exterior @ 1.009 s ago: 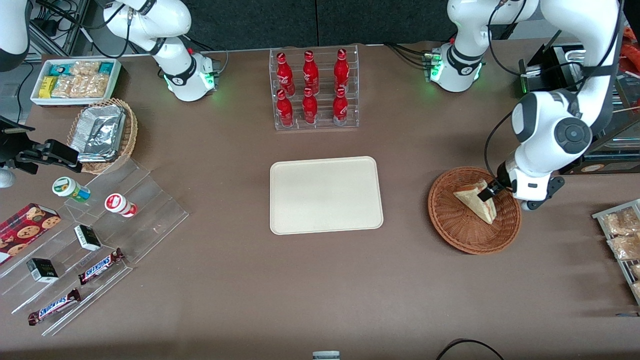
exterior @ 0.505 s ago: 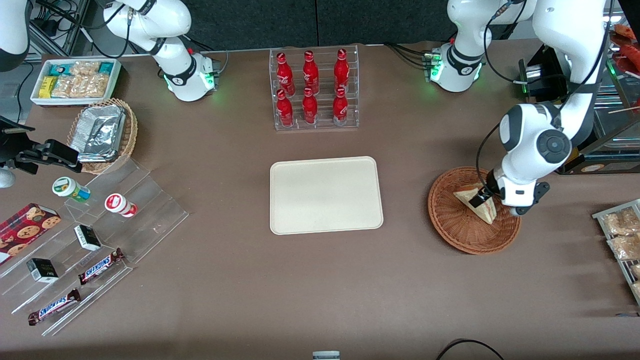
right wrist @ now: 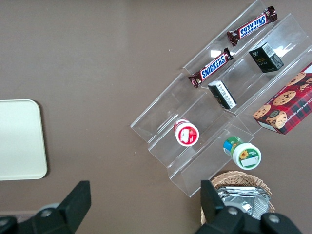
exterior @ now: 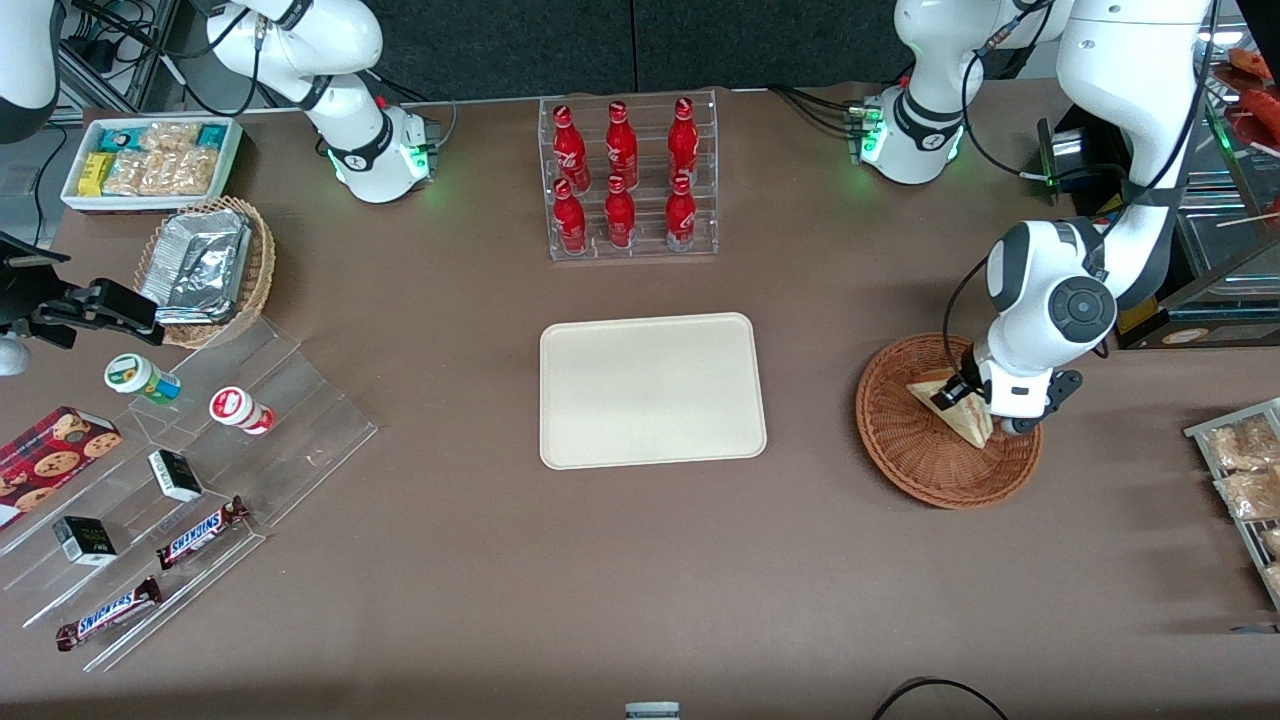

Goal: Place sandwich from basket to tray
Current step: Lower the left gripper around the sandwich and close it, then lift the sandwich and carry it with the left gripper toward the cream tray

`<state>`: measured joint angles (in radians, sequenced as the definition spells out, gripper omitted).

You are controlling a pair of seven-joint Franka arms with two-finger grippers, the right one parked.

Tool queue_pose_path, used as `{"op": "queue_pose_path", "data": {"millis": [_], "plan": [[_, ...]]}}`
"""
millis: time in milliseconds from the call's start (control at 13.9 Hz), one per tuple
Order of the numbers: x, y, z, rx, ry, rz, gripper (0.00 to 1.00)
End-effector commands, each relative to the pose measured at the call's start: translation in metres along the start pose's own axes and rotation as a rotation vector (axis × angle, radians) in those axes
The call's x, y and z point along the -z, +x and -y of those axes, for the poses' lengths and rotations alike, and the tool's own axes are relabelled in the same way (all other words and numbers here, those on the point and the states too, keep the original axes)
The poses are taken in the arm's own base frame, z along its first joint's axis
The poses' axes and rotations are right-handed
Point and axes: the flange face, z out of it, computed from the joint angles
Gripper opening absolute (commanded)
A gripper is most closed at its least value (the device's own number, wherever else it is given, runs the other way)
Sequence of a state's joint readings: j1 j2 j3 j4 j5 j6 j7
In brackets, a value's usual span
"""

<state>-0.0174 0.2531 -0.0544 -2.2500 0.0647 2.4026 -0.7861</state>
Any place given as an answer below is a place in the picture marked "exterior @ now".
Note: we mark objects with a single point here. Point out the oval tan wicker basket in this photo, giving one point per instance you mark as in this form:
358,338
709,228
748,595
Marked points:
260,270

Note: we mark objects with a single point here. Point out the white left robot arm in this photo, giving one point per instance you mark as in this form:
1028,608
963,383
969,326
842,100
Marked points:
1050,300

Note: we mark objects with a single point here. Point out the red cola bottle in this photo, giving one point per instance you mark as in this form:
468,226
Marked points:
620,220
572,155
622,150
683,145
681,220
570,225

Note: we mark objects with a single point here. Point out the grey white device top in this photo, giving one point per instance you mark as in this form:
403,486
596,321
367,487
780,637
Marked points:
652,712

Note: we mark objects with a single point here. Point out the clear acrylic stepped shelf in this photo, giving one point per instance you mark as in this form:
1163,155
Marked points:
300,430

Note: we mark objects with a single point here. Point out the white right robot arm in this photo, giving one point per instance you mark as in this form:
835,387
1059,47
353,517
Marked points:
350,110

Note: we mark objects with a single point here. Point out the clear bag of snacks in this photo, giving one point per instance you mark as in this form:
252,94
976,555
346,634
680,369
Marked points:
1250,495
1240,445
1272,542
1274,580

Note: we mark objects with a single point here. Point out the teal snack packet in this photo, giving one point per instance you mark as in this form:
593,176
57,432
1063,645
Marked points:
212,136
115,138

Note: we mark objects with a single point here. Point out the green-lidded white cup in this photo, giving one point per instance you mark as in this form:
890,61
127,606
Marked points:
135,375

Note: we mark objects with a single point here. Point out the red cookie box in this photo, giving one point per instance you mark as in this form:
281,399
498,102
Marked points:
50,460

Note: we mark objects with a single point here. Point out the red-lidded white cup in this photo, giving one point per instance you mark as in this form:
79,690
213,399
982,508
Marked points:
235,408

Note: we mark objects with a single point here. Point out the dark fabric partition panel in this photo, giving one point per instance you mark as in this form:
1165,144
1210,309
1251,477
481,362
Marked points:
760,45
500,45

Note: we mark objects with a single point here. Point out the brown Snickers bar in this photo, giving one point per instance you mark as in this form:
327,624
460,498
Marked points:
200,533
108,614

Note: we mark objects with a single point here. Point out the black countertop food warmer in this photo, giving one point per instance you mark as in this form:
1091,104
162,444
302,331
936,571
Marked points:
1230,320

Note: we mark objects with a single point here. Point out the aluminium frame structure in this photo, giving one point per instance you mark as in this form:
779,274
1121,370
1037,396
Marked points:
158,55

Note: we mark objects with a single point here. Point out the small black box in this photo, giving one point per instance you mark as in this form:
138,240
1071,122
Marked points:
175,475
85,540

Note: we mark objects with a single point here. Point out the yellow snack packet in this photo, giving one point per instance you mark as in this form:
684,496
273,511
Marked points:
95,175

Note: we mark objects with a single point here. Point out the round brown wicker basket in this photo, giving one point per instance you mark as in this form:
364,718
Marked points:
920,465

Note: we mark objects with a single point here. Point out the cream plastic serving tray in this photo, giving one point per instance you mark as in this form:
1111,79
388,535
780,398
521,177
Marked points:
650,390

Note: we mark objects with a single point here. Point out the white rectangular snack container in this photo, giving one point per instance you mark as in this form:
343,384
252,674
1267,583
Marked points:
150,203

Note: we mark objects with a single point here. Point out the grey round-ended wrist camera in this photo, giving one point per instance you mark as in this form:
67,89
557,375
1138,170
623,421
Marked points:
12,358
1020,427

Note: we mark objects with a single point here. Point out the clear acrylic bottle rack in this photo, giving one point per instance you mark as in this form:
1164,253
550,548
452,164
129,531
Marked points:
650,250

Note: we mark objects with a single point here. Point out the tray of packaged snacks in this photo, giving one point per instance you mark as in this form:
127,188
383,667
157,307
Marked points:
1200,432

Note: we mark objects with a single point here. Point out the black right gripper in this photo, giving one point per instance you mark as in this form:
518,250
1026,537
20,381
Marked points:
28,288

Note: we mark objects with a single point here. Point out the triangular sandwich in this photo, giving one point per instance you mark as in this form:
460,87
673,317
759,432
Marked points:
965,425

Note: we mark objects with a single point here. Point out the clear bag of crackers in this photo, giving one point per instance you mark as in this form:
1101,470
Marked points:
135,173
192,172
170,136

